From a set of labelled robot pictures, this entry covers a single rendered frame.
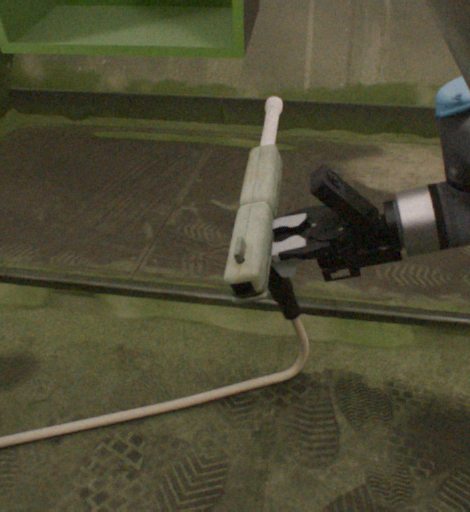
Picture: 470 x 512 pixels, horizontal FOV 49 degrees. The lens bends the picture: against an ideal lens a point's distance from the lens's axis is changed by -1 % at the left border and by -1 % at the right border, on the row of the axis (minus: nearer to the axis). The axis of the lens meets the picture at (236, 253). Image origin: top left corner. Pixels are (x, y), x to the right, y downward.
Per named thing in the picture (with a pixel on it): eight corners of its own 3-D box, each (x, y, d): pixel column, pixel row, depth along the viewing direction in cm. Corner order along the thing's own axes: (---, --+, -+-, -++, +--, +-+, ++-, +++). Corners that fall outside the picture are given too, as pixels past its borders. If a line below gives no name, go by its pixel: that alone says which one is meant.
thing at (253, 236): (303, 374, 75) (251, 266, 61) (272, 377, 77) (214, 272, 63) (312, 180, 110) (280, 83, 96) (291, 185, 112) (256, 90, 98)
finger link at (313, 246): (281, 268, 71) (344, 250, 69) (278, 260, 70) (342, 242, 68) (279, 246, 75) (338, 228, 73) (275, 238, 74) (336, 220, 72)
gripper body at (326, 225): (320, 284, 75) (406, 270, 71) (304, 241, 69) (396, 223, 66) (320, 248, 80) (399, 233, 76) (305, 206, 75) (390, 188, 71)
